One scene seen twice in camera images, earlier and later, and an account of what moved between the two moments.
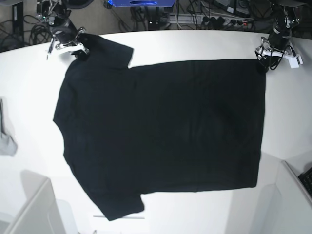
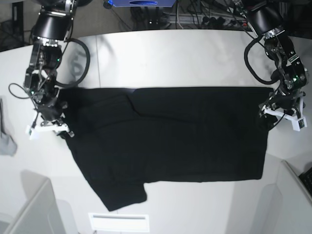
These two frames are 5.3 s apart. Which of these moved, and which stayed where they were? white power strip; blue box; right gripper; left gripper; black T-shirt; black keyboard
Moved: right gripper; left gripper; black T-shirt
Stayed: black keyboard; blue box; white power strip
